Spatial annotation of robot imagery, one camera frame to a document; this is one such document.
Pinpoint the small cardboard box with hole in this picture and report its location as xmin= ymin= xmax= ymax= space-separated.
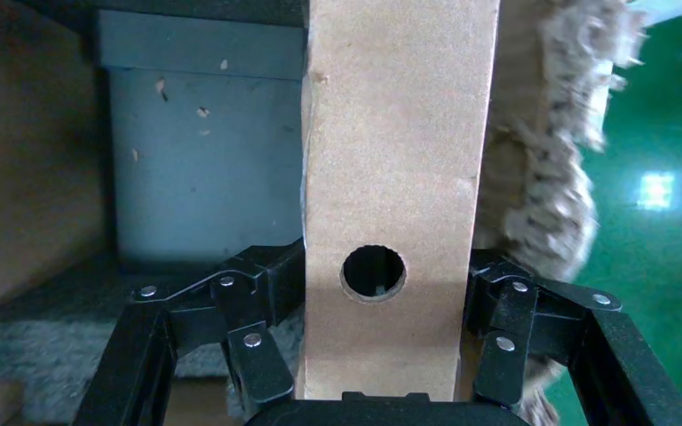
xmin=293 ymin=0 xmax=502 ymax=404

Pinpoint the black foam insert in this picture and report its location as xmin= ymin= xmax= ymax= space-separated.
xmin=0 ymin=8 xmax=308 ymax=424

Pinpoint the open brown torn carton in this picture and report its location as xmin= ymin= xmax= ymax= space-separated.
xmin=0 ymin=0 xmax=651 ymax=426

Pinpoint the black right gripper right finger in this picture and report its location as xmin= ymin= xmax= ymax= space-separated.
xmin=464 ymin=249 xmax=682 ymax=426

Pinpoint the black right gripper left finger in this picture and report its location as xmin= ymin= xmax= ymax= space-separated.
xmin=73 ymin=238 xmax=307 ymax=426

